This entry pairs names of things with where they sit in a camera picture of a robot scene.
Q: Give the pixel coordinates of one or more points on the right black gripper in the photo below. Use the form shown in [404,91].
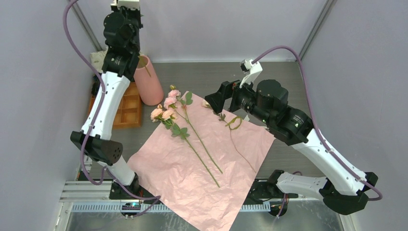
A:
[227,90]

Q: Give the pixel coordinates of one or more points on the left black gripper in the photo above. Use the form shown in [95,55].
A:
[123,10]

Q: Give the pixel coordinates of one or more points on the small bud thin stem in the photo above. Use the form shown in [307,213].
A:
[221,129]

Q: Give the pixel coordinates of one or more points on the purple and pink wrapping paper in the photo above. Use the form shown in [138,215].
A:
[167,167]

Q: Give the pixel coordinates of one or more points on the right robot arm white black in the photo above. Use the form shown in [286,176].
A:
[342,188]

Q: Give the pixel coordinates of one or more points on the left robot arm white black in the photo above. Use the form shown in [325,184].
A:
[122,37]

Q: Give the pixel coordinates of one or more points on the pink cylindrical vase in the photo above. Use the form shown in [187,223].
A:
[150,89]

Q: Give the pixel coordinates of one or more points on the cream patterned cloth bag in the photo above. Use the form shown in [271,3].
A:
[97,60]

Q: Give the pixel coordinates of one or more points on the pink rose stem upper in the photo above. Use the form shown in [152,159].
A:
[172,100]

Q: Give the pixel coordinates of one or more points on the peach rose stem lower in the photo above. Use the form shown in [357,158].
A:
[168,118]

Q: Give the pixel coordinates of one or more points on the orange compartment tray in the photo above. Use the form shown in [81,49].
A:
[129,113]

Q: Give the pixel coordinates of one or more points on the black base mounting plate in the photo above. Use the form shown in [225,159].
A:
[258,193]

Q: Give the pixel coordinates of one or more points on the small green-lit circuit board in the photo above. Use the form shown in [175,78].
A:
[131,206]

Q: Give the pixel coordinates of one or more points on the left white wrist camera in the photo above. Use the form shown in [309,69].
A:
[129,4]

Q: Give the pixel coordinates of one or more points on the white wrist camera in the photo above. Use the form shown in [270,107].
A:
[251,71]
[129,4]

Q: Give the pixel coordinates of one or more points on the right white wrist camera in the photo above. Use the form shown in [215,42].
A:
[251,71]

